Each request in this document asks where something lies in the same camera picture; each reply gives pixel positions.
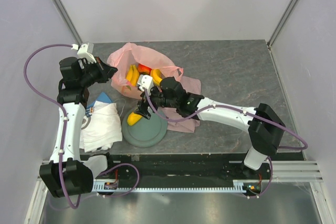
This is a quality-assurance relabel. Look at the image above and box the yellow banana bunch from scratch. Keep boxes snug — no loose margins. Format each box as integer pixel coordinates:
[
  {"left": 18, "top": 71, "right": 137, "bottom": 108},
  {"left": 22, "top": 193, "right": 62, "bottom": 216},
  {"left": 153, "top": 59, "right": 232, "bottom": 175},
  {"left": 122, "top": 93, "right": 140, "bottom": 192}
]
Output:
[{"left": 150, "top": 69, "right": 163, "bottom": 87}]

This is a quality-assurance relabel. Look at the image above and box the white slotted cable duct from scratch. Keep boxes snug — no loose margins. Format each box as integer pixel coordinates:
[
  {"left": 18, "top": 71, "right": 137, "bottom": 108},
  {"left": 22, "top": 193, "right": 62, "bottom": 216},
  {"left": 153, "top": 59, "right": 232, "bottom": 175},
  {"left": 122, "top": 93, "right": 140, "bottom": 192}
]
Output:
[{"left": 92, "top": 179, "right": 246, "bottom": 194}]

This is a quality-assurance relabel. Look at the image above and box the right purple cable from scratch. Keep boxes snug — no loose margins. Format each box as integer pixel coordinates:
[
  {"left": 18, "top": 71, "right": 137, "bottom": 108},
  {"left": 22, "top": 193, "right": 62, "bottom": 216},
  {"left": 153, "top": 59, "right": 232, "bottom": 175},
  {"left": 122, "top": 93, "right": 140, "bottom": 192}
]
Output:
[{"left": 145, "top": 91, "right": 308, "bottom": 200}]

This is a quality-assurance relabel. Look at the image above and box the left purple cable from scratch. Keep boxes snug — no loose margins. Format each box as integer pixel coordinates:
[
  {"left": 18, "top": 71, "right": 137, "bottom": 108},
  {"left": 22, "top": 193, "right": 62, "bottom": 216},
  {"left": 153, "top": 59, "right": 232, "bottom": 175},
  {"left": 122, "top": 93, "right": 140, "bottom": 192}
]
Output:
[{"left": 23, "top": 43, "right": 82, "bottom": 210}]

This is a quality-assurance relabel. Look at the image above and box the purple cable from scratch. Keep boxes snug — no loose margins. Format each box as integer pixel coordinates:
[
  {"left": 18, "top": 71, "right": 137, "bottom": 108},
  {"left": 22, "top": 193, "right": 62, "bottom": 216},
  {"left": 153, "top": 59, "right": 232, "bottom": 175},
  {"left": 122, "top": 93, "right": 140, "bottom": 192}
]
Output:
[
  {"left": 145, "top": 91, "right": 308, "bottom": 200},
  {"left": 23, "top": 43, "right": 82, "bottom": 210}
]

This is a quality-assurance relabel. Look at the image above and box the red-yellow apple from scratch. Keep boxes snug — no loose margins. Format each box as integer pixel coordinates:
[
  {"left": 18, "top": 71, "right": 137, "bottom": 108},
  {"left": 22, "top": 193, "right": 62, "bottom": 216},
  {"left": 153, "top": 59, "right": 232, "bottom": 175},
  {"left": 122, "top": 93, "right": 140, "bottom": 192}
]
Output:
[{"left": 137, "top": 63, "right": 152, "bottom": 75}]

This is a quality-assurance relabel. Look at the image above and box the pink plastic bag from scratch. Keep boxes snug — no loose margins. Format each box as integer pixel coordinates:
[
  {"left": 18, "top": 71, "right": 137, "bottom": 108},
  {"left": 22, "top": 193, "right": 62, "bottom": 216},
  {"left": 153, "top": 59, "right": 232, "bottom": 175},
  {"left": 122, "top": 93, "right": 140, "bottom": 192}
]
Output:
[{"left": 107, "top": 42, "right": 183, "bottom": 100}]

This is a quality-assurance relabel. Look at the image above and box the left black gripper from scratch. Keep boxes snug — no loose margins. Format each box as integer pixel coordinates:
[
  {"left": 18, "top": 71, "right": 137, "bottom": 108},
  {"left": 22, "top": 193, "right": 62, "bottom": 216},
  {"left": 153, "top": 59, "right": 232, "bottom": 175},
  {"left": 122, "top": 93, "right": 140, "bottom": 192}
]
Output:
[{"left": 79, "top": 56, "right": 117, "bottom": 88}]

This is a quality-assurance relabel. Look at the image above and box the grey-green plate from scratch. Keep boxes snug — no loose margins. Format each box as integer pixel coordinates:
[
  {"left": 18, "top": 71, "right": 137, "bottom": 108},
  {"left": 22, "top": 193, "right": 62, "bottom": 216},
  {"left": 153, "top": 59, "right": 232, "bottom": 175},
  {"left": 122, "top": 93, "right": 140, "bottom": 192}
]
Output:
[{"left": 121, "top": 109, "right": 168, "bottom": 148}]

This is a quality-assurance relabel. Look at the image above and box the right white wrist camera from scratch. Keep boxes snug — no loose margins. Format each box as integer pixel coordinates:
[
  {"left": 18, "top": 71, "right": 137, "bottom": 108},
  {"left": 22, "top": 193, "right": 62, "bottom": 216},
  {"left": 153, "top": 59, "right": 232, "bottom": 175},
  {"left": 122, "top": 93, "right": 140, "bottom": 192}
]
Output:
[{"left": 136, "top": 74, "right": 154, "bottom": 93}]

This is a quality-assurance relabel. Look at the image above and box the white cloth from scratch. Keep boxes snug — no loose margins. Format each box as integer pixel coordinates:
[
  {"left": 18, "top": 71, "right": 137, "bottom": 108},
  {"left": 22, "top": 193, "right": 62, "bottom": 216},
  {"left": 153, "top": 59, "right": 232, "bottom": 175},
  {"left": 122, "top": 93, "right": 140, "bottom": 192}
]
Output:
[{"left": 79, "top": 101, "right": 122, "bottom": 152}]

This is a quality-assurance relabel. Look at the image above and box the right aluminium frame post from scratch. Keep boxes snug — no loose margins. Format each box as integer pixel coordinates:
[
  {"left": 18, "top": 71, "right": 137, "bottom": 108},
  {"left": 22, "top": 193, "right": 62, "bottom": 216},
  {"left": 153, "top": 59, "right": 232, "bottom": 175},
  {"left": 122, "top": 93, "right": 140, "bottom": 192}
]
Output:
[{"left": 267, "top": 0, "right": 300, "bottom": 50}]

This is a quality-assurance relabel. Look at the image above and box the single yellow banana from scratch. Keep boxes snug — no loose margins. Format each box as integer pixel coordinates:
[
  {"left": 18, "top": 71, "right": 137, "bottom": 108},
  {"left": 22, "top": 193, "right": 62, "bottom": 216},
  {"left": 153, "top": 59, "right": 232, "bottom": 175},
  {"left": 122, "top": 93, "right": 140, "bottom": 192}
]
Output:
[{"left": 126, "top": 65, "right": 140, "bottom": 87}]

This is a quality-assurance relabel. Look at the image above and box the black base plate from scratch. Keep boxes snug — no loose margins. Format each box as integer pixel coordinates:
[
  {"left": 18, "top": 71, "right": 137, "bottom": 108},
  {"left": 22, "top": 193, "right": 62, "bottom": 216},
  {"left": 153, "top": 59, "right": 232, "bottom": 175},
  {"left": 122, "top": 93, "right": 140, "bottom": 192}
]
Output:
[{"left": 78, "top": 153, "right": 274, "bottom": 183}]

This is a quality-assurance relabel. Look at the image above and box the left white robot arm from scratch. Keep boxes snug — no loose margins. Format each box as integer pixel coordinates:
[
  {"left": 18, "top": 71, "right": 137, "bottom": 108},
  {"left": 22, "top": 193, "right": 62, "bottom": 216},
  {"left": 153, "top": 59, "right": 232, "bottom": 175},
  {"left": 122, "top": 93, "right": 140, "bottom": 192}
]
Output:
[{"left": 39, "top": 57, "right": 118, "bottom": 198}]

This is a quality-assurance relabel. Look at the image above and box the yellow mango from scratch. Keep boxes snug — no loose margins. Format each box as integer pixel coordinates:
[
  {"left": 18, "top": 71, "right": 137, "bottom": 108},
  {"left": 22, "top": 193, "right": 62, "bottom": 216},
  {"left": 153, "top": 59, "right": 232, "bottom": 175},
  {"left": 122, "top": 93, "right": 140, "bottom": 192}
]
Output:
[{"left": 127, "top": 112, "right": 142, "bottom": 126}]

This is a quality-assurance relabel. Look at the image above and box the left aluminium frame post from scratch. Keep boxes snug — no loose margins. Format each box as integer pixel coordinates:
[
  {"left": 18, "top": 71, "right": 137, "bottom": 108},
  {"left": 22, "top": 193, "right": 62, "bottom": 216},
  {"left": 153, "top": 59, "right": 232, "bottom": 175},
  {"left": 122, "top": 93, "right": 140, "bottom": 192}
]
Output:
[{"left": 52, "top": 0, "right": 83, "bottom": 45}]

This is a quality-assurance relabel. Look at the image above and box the aluminium frame post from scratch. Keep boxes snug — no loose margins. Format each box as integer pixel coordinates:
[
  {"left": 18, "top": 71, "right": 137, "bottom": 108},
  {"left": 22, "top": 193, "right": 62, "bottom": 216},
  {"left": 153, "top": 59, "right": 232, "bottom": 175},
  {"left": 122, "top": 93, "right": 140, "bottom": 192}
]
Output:
[
  {"left": 52, "top": 0, "right": 83, "bottom": 45},
  {"left": 267, "top": 0, "right": 300, "bottom": 50}
]

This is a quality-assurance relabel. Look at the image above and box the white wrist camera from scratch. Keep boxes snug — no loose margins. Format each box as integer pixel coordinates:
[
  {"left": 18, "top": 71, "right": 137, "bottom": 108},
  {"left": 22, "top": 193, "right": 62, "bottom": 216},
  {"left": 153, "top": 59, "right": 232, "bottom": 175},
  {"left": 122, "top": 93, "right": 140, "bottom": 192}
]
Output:
[
  {"left": 136, "top": 74, "right": 154, "bottom": 93},
  {"left": 71, "top": 42, "right": 96, "bottom": 63}
]

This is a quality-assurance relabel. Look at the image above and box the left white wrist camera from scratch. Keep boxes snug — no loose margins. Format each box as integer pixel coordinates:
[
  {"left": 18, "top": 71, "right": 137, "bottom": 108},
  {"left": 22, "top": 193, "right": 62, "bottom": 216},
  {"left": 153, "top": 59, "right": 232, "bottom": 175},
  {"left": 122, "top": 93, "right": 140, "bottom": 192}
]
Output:
[{"left": 71, "top": 42, "right": 96, "bottom": 63}]

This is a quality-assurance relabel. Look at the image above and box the mauve folded cloth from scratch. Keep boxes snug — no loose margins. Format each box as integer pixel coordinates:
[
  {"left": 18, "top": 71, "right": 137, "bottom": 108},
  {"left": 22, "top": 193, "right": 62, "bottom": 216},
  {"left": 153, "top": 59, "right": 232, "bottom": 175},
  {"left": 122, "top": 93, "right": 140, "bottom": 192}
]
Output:
[{"left": 157, "top": 75, "right": 202, "bottom": 133}]

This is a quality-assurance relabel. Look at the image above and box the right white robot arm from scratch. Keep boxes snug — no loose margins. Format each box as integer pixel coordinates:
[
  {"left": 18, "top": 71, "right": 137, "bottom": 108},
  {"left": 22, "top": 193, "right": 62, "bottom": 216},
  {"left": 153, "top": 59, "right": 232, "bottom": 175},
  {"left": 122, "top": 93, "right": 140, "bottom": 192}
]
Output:
[{"left": 135, "top": 75, "right": 285, "bottom": 179}]

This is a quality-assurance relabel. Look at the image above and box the aluminium rail front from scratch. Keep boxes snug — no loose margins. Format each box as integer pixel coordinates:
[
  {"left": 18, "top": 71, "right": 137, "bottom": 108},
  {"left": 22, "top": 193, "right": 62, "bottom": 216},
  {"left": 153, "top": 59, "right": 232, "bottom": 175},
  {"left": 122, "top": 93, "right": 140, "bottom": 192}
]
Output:
[{"left": 36, "top": 159, "right": 323, "bottom": 183}]

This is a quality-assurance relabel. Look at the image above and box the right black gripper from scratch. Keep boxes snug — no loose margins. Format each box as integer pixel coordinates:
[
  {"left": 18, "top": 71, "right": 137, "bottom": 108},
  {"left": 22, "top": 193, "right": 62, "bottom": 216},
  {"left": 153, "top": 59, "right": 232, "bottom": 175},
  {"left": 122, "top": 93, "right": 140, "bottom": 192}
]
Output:
[{"left": 134, "top": 85, "right": 178, "bottom": 120}]

